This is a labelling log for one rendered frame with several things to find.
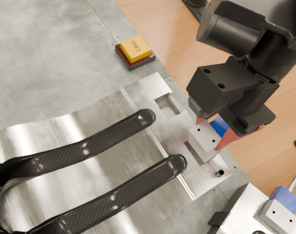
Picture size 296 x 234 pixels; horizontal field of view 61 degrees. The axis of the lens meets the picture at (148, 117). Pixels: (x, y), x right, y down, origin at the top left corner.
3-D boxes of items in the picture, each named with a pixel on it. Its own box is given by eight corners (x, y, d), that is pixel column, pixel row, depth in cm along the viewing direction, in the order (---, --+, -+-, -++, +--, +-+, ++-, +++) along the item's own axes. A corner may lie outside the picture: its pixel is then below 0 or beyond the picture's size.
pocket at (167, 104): (169, 99, 56) (171, 90, 53) (182, 118, 54) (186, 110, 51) (151, 108, 55) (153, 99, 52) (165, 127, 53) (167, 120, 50)
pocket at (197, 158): (197, 138, 52) (202, 132, 49) (212, 159, 51) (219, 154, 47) (179, 149, 51) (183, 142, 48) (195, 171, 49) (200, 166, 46)
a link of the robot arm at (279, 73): (234, 73, 31) (270, 22, 26) (230, 51, 35) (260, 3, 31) (283, 92, 32) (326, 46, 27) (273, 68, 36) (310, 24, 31)
